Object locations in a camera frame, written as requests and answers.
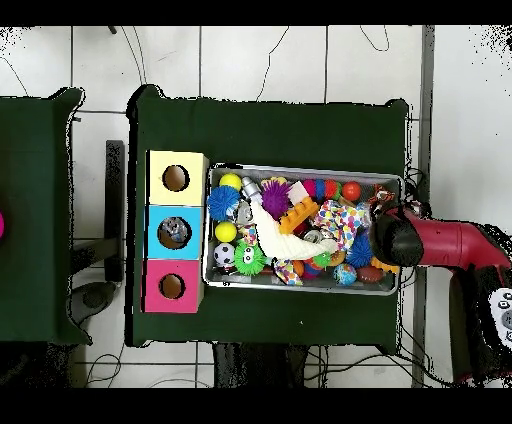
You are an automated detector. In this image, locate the purple spiky ball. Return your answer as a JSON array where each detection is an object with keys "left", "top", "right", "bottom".
[{"left": 261, "top": 179, "right": 294, "bottom": 221}]

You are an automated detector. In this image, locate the orange tiger striped toy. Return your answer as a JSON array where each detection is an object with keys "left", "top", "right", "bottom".
[{"left": 369, "top": 183, "right": 397, "bottom": 208}]

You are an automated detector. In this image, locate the silver metal pipe fitting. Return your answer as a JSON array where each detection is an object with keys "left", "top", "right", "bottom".
[{"left": 241, "top": 176, "right": 262, "bottom": 201}]

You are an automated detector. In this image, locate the orange toy building block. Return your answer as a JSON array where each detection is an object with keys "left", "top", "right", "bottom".
[
  {"left": 371, "top": 257, "right": 400, "bottom": 276},
  {"left": 277, "top": 196, "right": 321, "bottom": 237}
]

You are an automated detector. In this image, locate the cream knitted cloth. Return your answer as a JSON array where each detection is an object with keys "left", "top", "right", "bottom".
[{"left": 249, "top": 195, "right": 341, "bottom": 262}]

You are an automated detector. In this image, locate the dark green table cloth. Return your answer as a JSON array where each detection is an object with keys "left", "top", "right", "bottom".
[
  {"left": 126, "top": 83, "right": 411, "bottom": 353},
  {"left": 0, "top": 86, "right": 93, "bottom": 347}
]

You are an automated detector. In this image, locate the green googly-eyed spiky ball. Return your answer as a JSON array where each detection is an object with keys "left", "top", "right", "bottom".
[{"left": 234, "top": 238, "right": 269, "bottom": 277}]

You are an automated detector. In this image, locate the small blue spiky ball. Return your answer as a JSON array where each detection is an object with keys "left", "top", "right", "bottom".
[{"left": 345, "top": 234, "right": 377, "bottom": 269}]

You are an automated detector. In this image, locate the orange ball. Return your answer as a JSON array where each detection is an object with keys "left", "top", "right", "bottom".
[{"left": 341, "top": 180, "right": 363, "bottom": 202}]

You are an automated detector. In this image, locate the shallow clear mesh bin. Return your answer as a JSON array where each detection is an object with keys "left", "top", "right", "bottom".
[{"left": 203, "top": 163, "right": 405, "bottom": 296}]

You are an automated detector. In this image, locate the small soccer ball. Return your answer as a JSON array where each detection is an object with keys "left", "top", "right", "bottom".
[{"left": 212, "top": 241, "right": 237, "bottom": 267}]

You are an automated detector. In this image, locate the large blue spiky ball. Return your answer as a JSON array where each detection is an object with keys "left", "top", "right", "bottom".
[{"left": 207, "top": 184, "right": 242, "bottom": 223}]

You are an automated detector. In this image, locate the colourful patterned cloth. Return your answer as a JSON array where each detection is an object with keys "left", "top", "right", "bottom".
[
  {"left": 314, "top": 199, "right": 371, "bottom": 251},
  {"left": 273, "top": 257, "right": 305, "bottom": 287}
]

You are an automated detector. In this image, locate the multicoloured swirl ball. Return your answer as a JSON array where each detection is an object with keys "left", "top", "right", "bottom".
[{"left": 333, "top": 263, "right": 358, "bottom": 287}]

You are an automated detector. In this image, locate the wooden box with three holes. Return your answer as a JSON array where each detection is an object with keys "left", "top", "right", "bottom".
[{"left": 143, "top": 149, "right": 211, "bottom": 315}]

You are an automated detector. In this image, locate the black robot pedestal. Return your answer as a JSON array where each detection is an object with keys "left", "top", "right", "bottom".
[{"left": 211, "top": 342, "right": 313, "bottom": 389}]

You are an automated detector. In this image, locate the yellow ball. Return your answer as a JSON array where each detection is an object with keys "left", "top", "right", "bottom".
[
  {"left": 214, "top": 220, "right": 239, "bottom": 244},
  {"left": 219, "top": 171, "right": 243, "bottom": 191}
]

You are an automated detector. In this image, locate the silver metal can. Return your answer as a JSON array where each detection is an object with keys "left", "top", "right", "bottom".
[{"left": 235, "top": 199, "right": 257, "bottom": 229}]

